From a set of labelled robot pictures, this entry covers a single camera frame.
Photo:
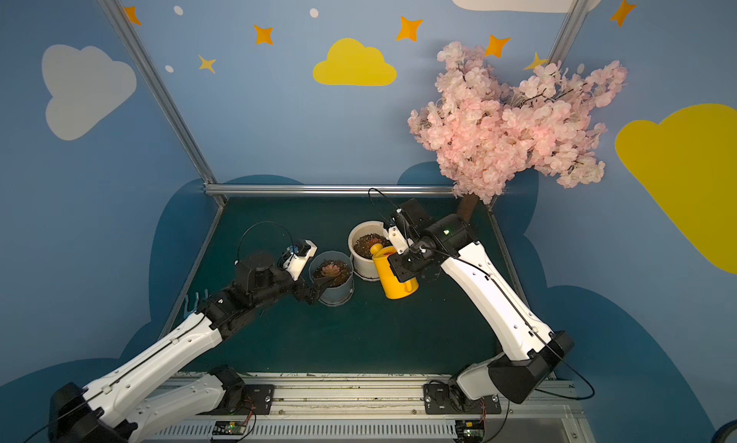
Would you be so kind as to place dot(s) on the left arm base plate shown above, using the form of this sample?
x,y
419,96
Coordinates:
x,y
253,398

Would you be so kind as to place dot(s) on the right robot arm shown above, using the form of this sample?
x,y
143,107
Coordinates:
x,y
530,349

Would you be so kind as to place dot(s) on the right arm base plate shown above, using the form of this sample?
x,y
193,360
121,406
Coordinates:
x,y
443,399

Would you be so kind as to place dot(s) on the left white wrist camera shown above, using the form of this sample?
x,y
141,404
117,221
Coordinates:
x,y
296,257

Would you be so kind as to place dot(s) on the aluminium front rail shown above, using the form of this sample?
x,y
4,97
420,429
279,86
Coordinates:
x,y
313,407

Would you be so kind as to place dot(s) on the blue garden hand fork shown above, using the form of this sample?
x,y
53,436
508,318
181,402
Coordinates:
x,y
191,305

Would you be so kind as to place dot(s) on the grey-blue pot with succulent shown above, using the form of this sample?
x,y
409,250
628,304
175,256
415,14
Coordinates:
x,y
332,273

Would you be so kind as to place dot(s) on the green circuit board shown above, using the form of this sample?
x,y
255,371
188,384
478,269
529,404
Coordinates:
x,y
469,432
228,429

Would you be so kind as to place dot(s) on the pink artificial blossom tree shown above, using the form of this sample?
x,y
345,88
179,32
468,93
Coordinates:
x,y
484,132

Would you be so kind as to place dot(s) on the left green circuit board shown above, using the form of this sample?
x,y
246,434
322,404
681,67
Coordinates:
x,y
228,429

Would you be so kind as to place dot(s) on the yellow plastic watering can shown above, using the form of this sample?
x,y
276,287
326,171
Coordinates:
x,y
392,287

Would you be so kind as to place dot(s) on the aluminium frame back rail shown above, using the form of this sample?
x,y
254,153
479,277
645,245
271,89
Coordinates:
x,y
241,190

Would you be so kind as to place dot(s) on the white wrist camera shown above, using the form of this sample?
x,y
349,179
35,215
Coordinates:
x,y
398,241
296,257

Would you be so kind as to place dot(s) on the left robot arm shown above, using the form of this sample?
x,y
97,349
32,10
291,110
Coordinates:
x,y
119,407

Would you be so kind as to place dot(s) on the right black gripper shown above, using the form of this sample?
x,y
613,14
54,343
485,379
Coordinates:
x,y
402,264

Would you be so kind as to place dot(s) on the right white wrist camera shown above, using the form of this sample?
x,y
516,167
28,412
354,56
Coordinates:
x,y
398,241

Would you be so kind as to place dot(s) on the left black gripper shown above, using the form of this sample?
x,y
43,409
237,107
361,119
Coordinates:
x,y
308,289

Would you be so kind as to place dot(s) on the white pot with succulent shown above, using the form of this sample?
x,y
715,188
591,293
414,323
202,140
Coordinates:
x,y
361,240

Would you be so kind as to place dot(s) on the right green circuit board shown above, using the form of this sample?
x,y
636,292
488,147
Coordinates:
x,y
469,432

